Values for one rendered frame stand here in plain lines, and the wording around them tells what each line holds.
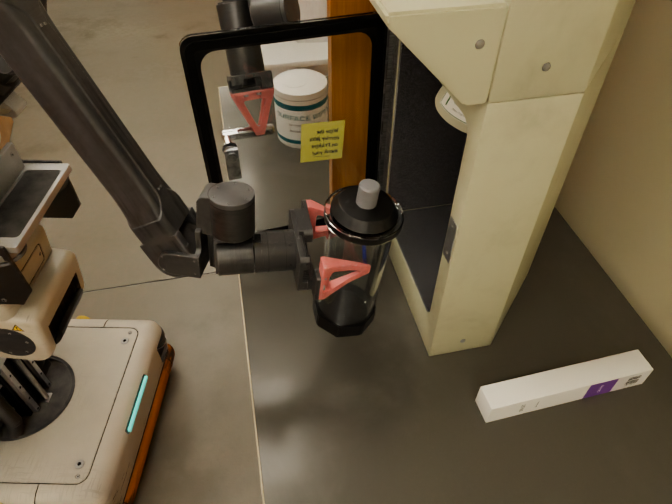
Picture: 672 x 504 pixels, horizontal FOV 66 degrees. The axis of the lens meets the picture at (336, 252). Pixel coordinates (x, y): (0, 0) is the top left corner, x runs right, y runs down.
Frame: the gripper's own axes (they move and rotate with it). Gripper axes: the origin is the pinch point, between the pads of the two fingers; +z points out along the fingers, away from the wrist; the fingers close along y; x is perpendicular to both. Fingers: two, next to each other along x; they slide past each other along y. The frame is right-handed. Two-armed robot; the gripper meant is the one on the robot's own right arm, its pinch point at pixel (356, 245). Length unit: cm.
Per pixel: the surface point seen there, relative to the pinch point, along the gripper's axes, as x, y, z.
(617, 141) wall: -3, 19, 55
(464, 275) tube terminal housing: 0.6, -6.8, 14.3
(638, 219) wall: 5, 7, 56
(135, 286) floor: 126, 104, -55
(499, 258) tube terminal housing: -2.3, -6.7, 18.7
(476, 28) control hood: -33.7, -5.9, 5.1
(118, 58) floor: 134, 329, -81
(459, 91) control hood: -27.5, -6.1, 5.2
